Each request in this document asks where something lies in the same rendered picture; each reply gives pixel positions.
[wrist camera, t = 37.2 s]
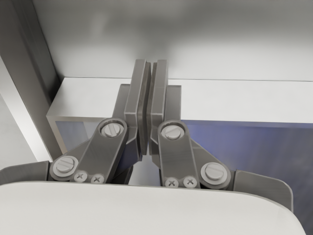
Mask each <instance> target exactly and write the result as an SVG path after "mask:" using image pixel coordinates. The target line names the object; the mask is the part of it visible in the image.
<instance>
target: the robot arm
mask: <svg viewBox="0 0 313 235"><path fill-rule="evenodd" d="M181 95H182V86H181V85H168V60H157V62H154V63H153V69H152V73H151V63H150V62H147V60H146V59H136V61H135V65H134V70H133V74H132V79H131V82H130V84H123V83H122V84H121V85H120V88H119V91H118V95H117V99H116V103H115V107H114V110H113V114H112V117H110V118H107V119H105V120H102V121H101V122H100V123H99V124H98V126H97V128H96V130H95V132H94V134H93V136H92V138H90V139H88V140H87V141H85V142H83V143H81V144H80V145H78V146H77V147H75V148H73V149H72V150H70V151H68V152H67V153H65V154H63V155H61V156H60V157H58V158H57V159H56V160H54V162H49V160H47V161H41V162H34V163H28V164H22V165H15V166H8V167H5V168H3V169H1V170H0V235H306V234H305V232H304V230H303V227H302V225H301V223H300V222H299V220H298V219H297V217H296V216H295V215H294V214H293V192H292V189H291V188H290V187H289V185H287V184H286V183H285V182H283V181H281V180H279V179H275V178H271V177H267V176H263V175H259V174H255V173H250V172H246V171H242V170H238V169H236V171H233V170H229V169H228V167H227V166H226V165H225V164H223V163H222V162H221V161H220V160H218V159H217V158H216V157H214V156H213V155H212V154H211V153H209V152H208V151H207V150H206V149H204V148H203V147H202V146H201V145H199V144H198V143H197V142H196V141H194V140H193V139H192V138H190V133H189V129H188V127H187V125H186V124H185V123H184V122H182V121H181ZM148 144H149V155H150V156H151V157H152V162H153V163H154V164H155V165H156V166H157V167H158V168H159V178H160V187H158V186H141V185H128V184H129V180H130V178H131V175H132V172H133V165H134V164H135V163H137V162H138V161H142V157H143V155H146V154H147V147H148Z"/></svg>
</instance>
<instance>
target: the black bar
mask: <svg viewBox="0 0 313 235"><path fill-rule="evenodd" d="M0 56H1V58H2V60H3V62H4V65H5V67H6V69H7V70H8V73H9V75H10V77H11V79H12V81H13V83H14V85H15V87H16V89H17V91H18V93H19V95H20V97H21V99H22V101H23V103H24V105H25V107H26V110H27V111H28V113H29V115H30V117H31V119H32V122H33V124H34V125H35V127H36V129H37V131H38V134H39V136H40V138H41V139H42V142H43V144H44V146H45V148H46V150H47V152H48V154H49V156H50V158H51V160H52V162H54V160H56V159H57V158H58V157H60V156H61V155H63V154H62V152H61V149H60V147H59V145H58V142H57V140H56V138H55V136H54V133H53V131H52V129H51V126H50V124H49V122H48V119H47V117H46V114H47V112H48V110H49V108H50V106H51V104H52V102H53V100H54V98H55V96H56V94H57V92H58V90H59V88H60V86H61V85H60V82H59V79H58V76H57V73H56V71H55V68H54V65H53V62H52V59H51V56H50V53H49V50H48V47H47V45H46V42H45V39H44V36H43V33H42V30H41V27H40V24H39V22H38V19H37V16H36V13H35V10H34V7H33V4H32V1H31V0H0Z"/></svg>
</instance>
